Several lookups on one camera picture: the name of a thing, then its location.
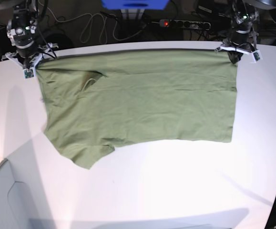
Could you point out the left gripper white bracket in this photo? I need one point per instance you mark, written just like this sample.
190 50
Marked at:
242 44

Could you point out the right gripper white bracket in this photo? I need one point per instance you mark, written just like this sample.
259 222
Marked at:
28 61

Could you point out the green T-shirt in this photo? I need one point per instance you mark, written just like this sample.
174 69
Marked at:
96 103

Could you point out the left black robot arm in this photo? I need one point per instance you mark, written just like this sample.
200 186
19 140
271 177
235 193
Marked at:
243 16

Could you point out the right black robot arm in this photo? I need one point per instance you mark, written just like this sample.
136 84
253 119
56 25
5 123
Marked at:
24 34

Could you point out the black power strip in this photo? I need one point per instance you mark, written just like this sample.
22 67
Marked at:
183 24

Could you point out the blue box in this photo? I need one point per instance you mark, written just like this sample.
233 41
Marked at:
135 4

